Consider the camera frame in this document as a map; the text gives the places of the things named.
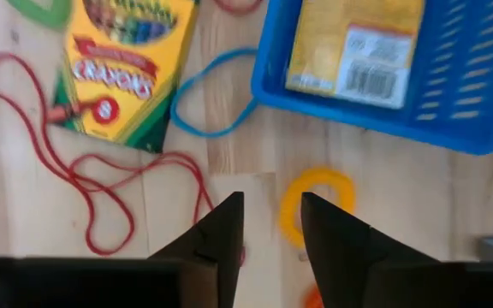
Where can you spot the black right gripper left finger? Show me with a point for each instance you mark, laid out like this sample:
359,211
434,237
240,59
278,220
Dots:
216,231

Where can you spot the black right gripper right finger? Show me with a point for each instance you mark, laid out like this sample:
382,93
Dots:
336,248

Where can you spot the orange coil wristband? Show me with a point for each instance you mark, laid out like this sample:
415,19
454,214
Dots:
313,299

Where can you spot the yellow coil wristband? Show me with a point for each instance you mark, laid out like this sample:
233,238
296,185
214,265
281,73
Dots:
289,205

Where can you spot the blue rubber band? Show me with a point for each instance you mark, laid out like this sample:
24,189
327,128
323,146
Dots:
212,135

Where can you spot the long red rubber band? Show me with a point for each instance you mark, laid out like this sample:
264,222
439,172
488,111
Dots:
69,174

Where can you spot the yellow crayon box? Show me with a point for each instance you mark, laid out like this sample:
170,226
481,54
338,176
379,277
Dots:
122,94

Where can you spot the yellow carded product package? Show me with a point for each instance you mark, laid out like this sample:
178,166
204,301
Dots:
323,55

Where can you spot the blue plastic basket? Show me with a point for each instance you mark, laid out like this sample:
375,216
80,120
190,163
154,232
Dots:
465,128

